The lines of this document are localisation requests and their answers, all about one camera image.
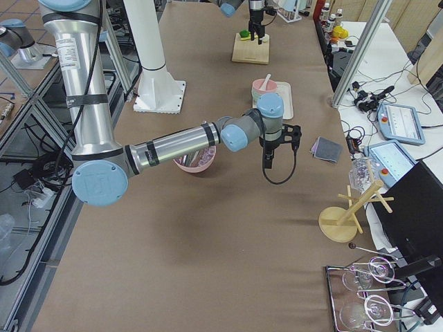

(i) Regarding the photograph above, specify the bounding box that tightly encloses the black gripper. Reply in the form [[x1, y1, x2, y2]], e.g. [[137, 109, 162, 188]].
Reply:
[[259, 138, 281, 169], [248, 9, 264, 45]]

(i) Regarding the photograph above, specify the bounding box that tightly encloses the white ceramic spoon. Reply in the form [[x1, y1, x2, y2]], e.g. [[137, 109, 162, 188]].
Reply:
[[260, 73, 271, 91]]

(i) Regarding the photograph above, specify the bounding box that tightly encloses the small pink bowl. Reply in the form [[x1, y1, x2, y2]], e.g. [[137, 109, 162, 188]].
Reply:
[[251, 78, 277, 98]]

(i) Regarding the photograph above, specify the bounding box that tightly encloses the large pink bowl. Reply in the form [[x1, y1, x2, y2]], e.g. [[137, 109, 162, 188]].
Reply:
[[173, 146, 217, 174]]

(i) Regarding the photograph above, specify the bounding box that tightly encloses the green lime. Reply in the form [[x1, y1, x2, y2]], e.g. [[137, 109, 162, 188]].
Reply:
[[239, 30, 251, 39]]

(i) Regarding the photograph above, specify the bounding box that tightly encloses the bamboo cutting board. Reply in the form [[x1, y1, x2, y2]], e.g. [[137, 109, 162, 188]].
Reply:
[[231, 33, 270, 64]]

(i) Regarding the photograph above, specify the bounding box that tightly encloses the grey folded cloth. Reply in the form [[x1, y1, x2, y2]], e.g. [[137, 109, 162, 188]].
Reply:
[[310, 136, 343, 163]]

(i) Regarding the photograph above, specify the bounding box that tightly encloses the cream rabbit tray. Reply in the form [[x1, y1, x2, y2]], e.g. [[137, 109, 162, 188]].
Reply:
[[250, 81, 295, 120]]

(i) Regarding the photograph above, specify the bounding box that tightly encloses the wooden jewellery tree stand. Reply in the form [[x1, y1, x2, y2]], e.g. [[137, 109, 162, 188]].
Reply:
[[318, 162, 395, 243]]

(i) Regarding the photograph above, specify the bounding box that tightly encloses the blue teach pendant tablet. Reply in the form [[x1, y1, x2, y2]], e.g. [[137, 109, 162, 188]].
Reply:
[[377, 103, 426, 145]]

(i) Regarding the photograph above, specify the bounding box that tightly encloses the black monitor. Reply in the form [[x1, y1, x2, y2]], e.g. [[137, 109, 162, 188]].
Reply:
[[373, 161, 442, 263]]

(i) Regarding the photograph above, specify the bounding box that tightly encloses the upper wine glass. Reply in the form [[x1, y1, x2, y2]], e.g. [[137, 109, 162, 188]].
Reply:
[[342, 256, 395, 291]]

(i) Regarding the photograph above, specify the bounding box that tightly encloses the wine glass rack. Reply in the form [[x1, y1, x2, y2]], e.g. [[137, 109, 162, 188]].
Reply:
[[325, 242, 428, 331]]

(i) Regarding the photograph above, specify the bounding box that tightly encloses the lower wine glass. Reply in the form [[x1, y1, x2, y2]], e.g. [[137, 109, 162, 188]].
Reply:
[[339, 295, 394, 331]]

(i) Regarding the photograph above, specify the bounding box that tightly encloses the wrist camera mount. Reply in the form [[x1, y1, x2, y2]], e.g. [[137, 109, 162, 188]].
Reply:
[[280, 124, 302, 154]]

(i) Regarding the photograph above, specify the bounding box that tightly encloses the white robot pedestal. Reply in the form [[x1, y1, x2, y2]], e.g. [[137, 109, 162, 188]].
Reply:
[[124, 0, 186, 114]]

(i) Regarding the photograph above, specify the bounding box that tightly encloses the aluminium frame post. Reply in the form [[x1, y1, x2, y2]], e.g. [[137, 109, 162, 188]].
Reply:
[[331, 0, 392, 109]]

